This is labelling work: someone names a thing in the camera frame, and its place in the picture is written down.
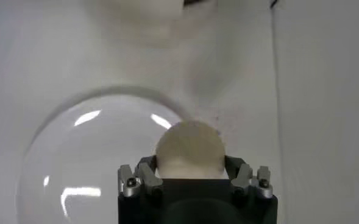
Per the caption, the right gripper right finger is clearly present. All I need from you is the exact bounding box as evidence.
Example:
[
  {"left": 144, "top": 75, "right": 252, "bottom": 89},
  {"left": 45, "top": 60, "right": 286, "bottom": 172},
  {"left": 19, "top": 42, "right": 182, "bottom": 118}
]
[{"left": 224, "top": 155, "right": 274, "bottom": 199}]

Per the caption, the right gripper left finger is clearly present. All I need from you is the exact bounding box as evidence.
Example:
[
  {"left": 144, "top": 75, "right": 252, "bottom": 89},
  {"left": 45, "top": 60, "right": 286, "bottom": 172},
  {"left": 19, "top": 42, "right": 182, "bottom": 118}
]
[{"left": 118, "top": 155, "right": 165, "bottom": 198}]

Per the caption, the white steamed baozi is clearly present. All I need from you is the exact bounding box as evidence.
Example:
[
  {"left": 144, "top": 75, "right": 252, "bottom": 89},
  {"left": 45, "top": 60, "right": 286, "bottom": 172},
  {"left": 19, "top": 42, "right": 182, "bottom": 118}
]
[{"left": 154, "top": 120, "right": 228, "bottom": 180}]

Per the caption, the round white plate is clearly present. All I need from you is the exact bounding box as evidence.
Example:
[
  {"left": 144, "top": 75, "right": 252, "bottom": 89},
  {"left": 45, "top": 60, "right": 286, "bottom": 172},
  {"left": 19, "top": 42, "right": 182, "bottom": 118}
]
[{"left": 14, "top": 86, "right": 195, "bottom": 224}]

